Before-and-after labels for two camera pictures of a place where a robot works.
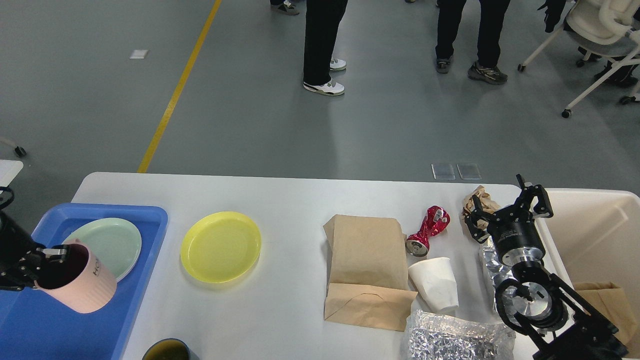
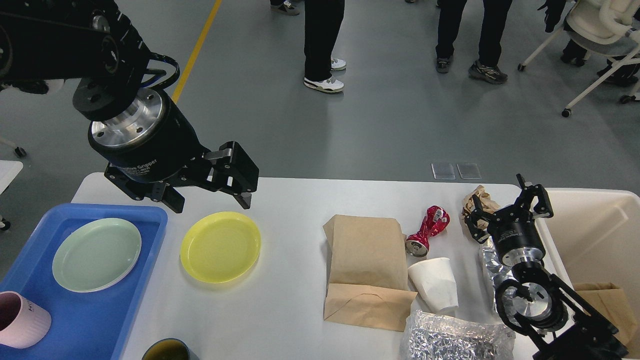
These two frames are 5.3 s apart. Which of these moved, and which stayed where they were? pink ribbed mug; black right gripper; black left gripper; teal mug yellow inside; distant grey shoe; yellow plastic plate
Moved: black left gripper; pink ribbed mug
Stayed: teal mug yellow inside; yellow plastic plate; black right gripper; distant grey shoe
